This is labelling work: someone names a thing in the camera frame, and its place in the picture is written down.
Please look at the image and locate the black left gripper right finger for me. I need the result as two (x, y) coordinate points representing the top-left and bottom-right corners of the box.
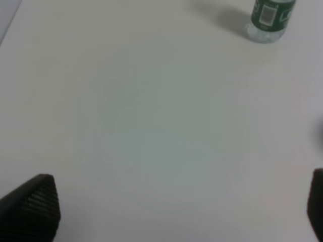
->
(307, 168), (322, 242)

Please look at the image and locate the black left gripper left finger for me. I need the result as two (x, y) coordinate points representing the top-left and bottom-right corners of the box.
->
(1, 174), (61, 241)

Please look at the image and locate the clear bottle green label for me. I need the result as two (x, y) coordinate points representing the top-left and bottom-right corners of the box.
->
(246, 0), (296, 44)

